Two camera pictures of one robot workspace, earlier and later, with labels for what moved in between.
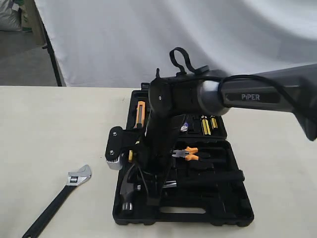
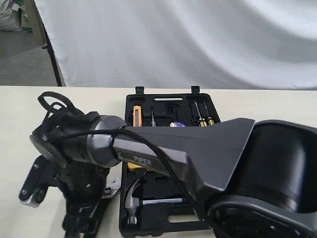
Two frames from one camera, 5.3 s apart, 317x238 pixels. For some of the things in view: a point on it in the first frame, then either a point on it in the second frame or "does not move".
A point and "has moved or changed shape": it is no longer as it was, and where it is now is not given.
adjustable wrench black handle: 74,179 → 107,191
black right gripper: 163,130 → 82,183
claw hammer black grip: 182,179 has moved or changed shape
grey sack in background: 10,16 does not move
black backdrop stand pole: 49,46 does not move
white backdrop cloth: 123,43 does not move
